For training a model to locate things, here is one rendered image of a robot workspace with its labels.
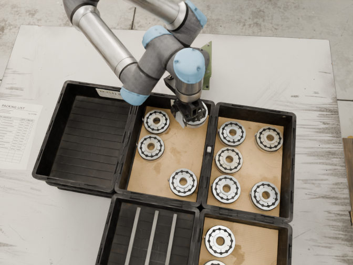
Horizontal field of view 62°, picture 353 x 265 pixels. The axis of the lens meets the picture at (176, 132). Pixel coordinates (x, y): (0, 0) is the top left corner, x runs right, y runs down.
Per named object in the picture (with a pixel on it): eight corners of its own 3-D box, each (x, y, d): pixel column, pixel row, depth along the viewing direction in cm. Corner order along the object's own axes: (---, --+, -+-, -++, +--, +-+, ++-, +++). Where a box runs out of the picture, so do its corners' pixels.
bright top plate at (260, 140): (259, 123, 116) (259, 122, 116) (284, 130, 115) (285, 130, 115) (253, 146, 113) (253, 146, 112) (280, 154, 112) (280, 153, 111)
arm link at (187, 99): (169, 79, 81) (196, 67, 82) (170, 87, 85) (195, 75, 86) (183, 100, 78) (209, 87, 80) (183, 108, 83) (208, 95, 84)
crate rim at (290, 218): (215, 103, 114) (216, 101, 112) (294, 115, 112) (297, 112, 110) (200, 208, 100) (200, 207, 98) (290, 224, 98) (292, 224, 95)
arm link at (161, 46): (128, 55, 80) (153, 82, 76) (150, 19, 75) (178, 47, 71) (146, 58, 86) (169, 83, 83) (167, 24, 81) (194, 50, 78)
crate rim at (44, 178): (67, 82, 120) (64, 79, 117) (139, 92, 117) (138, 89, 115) (32, 179, 105) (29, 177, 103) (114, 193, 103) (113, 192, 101)
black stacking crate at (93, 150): (75, 94, 128) (65, 80, 118) (142, 104, 126) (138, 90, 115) (45, 184, 114) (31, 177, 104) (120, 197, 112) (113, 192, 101)
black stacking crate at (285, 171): (213, 114, 123) (216, 102, 113) (286, 125, 121) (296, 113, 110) (199, 211, 109) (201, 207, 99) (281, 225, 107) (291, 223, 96)
